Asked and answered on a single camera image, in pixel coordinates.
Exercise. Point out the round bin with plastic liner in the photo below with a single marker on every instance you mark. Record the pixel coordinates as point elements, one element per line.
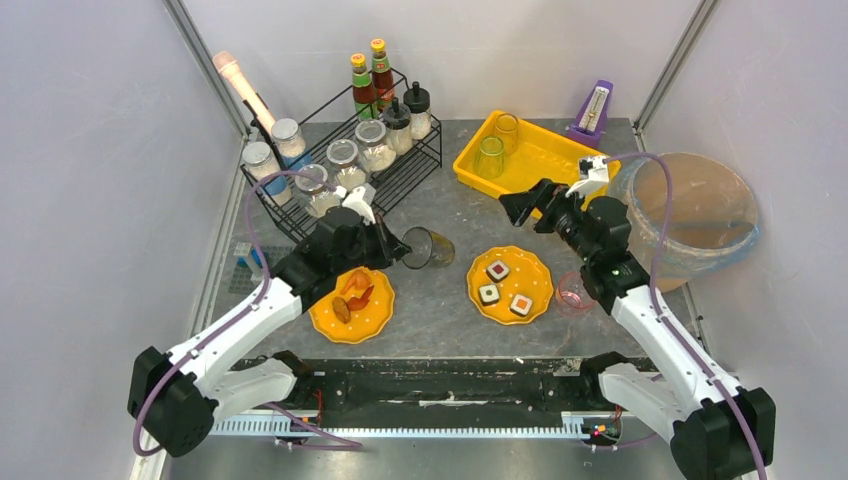
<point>714,219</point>

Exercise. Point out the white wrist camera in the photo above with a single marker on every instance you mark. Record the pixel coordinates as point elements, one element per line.
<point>593,176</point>
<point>359,200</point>

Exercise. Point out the glass jar back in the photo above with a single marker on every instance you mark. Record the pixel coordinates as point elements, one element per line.
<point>316,192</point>

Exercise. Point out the blue band spice jar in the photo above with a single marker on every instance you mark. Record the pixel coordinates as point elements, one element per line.
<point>260,162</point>
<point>291,144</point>

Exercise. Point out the purple metronome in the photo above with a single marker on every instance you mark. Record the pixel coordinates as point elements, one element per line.
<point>589,124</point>

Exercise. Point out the amber glass cup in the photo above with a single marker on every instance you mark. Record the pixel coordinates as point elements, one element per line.
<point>506,128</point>

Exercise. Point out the red chicken wing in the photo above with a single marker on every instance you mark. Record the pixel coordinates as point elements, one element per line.
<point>359,303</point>

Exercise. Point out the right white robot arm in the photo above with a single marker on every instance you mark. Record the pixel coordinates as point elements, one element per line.
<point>715,427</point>

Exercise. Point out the dark glass cup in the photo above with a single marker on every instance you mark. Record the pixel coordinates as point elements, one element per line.
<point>428,249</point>

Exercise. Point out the orange centre sushi piece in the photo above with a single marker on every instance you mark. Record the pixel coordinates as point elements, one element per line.
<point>521,305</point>

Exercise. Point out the grey lego baseplate with bricks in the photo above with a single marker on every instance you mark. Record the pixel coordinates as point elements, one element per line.
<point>247,274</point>

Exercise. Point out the glass jar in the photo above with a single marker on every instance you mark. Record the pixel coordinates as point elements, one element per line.
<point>316,192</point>
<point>377,154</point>
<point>345,160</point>

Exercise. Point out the yellow plate with chicken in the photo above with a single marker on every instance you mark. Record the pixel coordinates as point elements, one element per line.
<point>366,323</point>

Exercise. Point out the orange chicken wing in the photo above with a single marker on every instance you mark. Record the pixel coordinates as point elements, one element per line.
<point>358,280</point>

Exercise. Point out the brown chicken piece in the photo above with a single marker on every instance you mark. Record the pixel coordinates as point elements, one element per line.
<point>341,310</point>

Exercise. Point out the yellow plate with sushi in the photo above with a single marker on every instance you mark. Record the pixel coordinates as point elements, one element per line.
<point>528,276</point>

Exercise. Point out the pink glass cup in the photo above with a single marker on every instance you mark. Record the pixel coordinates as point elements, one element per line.
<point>571,296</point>

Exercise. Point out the pink microphone on stand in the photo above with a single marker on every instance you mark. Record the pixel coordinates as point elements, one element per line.
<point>229,68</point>

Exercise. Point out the black cap shaker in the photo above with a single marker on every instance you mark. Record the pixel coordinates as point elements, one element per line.
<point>418,100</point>
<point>397,119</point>

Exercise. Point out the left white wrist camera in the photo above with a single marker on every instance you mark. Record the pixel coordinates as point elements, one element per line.
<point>359,200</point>

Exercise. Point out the black wire rack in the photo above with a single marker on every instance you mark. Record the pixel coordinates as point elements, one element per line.
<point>392,185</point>

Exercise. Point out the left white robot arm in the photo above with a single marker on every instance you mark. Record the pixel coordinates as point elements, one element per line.
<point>177,396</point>

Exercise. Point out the glass jar front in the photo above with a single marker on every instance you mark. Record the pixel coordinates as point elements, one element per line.
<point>345,160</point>

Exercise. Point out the red label sauce bottle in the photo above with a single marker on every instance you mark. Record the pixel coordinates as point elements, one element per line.
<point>382,74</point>

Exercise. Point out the green label sauce bottle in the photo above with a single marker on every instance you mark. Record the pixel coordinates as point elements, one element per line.
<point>363,90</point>

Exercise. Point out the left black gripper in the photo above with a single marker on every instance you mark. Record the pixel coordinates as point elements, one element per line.
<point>381,239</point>

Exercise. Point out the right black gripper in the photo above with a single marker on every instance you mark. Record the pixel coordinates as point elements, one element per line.
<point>542,206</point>

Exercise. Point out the red centre sushi piece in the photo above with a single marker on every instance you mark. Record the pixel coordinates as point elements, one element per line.
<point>497,271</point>

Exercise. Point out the yellow plastic bin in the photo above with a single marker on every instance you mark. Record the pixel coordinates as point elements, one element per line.
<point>540,153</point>

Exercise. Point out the green centre sushi piece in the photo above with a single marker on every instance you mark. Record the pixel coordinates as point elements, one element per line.
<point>488,294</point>

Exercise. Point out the green glass cup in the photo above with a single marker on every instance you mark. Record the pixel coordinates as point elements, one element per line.
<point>490,158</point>

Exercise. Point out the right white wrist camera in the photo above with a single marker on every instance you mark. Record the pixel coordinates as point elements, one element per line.
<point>593,176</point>

